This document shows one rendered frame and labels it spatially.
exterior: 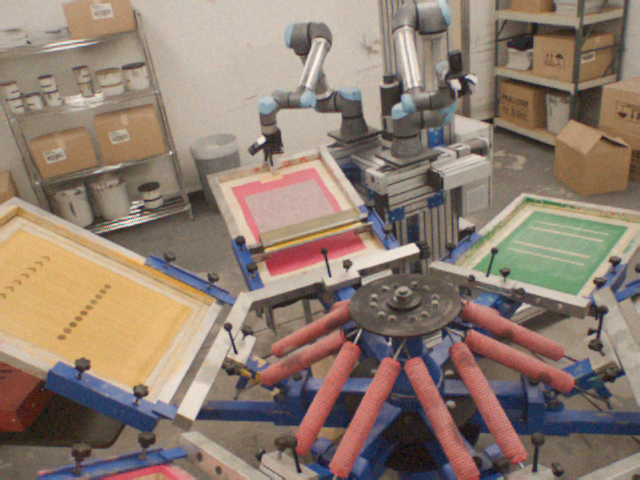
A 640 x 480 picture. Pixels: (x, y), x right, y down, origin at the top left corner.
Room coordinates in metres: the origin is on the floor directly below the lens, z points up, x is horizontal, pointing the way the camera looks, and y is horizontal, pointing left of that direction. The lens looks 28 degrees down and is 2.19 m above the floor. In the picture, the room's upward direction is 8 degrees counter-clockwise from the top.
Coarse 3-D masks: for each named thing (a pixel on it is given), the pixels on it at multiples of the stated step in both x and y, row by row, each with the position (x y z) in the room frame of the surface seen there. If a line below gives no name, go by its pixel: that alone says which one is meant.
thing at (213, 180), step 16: (288, 160) 2.65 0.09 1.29; (304, 160) 2.68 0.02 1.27; (208, 176) 2.57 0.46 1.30; (224, 176) 2.57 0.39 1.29; (240, 176) 2.59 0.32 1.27; (336, 176) 2.51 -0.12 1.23; (352, 192) 2.39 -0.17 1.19; (224, 208) 2.34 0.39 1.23; (368, 256) 2.00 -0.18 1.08; (304, 272) 1.94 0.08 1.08
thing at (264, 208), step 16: (240, 192) 2.49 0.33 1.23; (256, 192) 2.48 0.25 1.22; (272, 192) 2.48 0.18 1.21; (256, 208) 2.38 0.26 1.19; (272, 208) 2.37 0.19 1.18; (288, 208) 2.36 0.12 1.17; (256, 224) 2.27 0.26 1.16; (272, 224) 2.27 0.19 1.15; (288, 224) 2.26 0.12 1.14; (256, 240) 2.18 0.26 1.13; (272, 256) 2.08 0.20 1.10; (288, 256) 2.07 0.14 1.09; (304, 256) 2.07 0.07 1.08; (272, 272) 1.99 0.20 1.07
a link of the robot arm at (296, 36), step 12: (288, 24) 2.96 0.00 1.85; (300, 24) 2.92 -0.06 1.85; (288, 36) 2.92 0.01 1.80; (300, 36) 2.89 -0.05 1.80; (288, 48) 2.95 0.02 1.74; (300, 48) 2.91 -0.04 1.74; (324, 72) 3.04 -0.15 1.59; (324, 84) 3.04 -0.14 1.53; (324, 96) 3.05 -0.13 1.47; (324, 108) 3.08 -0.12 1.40
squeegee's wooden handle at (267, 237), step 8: (352, 208) 2.18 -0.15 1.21; (328, 216) 2.14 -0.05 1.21; (336, 216) 2.14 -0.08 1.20; (344, 216) 2.14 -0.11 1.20; (352, 216) 2.14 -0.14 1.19; (296, 224) 2.11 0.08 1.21; (304, 224) 2.11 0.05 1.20; (312, 224) 2.11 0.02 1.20; (320, 224) 2.11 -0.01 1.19; (328, 224) 2.11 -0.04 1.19; (264, 232) 2.08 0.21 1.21; (272, 232) 2.08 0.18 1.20; (280, 232) 2.07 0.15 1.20; (288, 232) 2.07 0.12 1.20; (296, 232) 2.07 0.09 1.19; (264, 240) 2.04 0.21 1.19; (272, 240) 2.04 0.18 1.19; (264, 248) 2.02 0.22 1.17
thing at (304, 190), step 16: (288, 176) 2.59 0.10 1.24; (304, 176) 2.58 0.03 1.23; (288, 192) 2.47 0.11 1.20; (304, 192) 2.46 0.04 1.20; (320, 192) 2.46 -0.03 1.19; (304, 208) 2.36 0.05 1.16; (320, 208) 2.35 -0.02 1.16; (336, 208) 2.34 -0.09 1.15; (320, 240) 2.15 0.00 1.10; (336, 240) 2.15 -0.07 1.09; (352, 240) 2.14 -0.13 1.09; (320, 256) 2.06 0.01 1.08; (336, 256) 2.06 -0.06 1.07
